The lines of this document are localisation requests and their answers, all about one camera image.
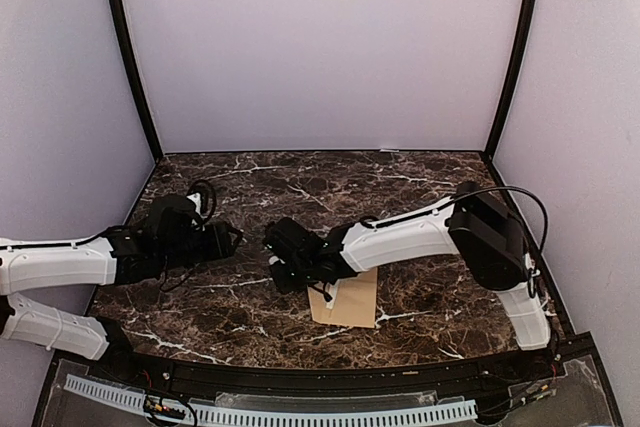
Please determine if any black curved front rail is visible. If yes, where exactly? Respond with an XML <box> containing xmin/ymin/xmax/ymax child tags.
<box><xmin>52</xmin><ymin>334</ymin><xmax>596</xmax><ymax>401</ymax></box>

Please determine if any left black frame post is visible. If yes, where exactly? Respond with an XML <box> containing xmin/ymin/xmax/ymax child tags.
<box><xmin>108</xmin><ymin>0</ymin><xmax>164</xmax><ymax>163</ymax></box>

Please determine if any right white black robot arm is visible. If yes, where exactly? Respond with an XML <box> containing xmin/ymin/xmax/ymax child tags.
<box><xmin>263</xmin><ymin>181</ymin><xmax>551</xmax><ymax>381</ymax></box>

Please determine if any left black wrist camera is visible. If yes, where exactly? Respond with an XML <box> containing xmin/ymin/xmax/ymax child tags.
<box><xmin>140</xmin><ymin>179</ymin><xmax>217</xmax><ymax>243</ymax></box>

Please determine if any brown kraft paper envelope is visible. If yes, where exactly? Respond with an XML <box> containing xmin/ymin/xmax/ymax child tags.
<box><xmin>307</xmin><ymin>269</ymin><xmax>378</xmax><ymax>328</ymax></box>

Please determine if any white slotted cable duct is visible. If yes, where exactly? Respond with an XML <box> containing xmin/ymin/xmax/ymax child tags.
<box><xmin>63</xmin><ymin>374</ymin><xmax>477</xmax><ymax>426</ymax></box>

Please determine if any black frame post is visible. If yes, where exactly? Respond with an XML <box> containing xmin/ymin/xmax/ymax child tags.
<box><xmin>108</xmin><ymin>0</ymin><xmax>164</xmax><ymax>163</ymax></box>
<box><xmin>483</xmin><ymin>0</ymin><xmax>536</xmax><ymax>163</ymax></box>

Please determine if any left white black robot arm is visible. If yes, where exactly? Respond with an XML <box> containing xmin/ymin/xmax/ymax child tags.
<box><xmin>1</xmin><ymin>222</ymin><xmax>243</xmax><ymax>383</ymax></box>

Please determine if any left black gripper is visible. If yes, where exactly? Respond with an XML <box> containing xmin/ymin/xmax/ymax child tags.
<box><xmin>158</xmin><ymin>220</ymin><xmax>241</xmax><ymax>272</ymax></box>

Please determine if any right black frame post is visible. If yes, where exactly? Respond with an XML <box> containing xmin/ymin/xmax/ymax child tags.
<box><xmin>483</xmin><ymin>0</ymin><xmax>536</xmax><ymax>163</ymax></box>

